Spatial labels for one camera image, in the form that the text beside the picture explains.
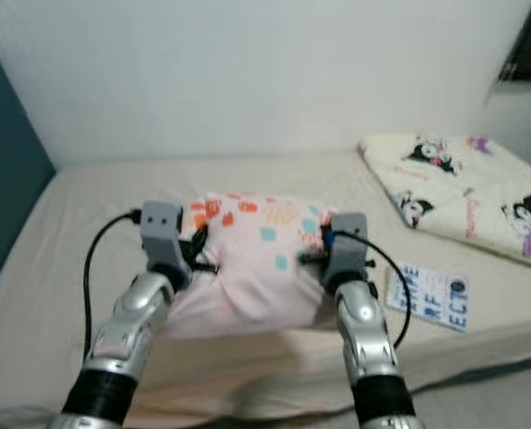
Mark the cream cartoon print blanket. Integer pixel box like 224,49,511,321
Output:
359,134,531,273

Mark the light grey right wrist camera mount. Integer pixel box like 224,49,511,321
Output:
328,212,372,285

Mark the white book with blue letters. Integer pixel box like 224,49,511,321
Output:
386,262,470,333

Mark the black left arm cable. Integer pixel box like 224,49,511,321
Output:
84,210,143,363

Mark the dark window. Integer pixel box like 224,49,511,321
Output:
498,0,531,83

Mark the mattress with cream sheet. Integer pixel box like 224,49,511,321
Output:
0,147,531,421

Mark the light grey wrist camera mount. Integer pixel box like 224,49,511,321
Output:
328,212,372,285
140,201,184,269

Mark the light grey left wrist camera mount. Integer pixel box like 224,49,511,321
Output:
140,201,184,269

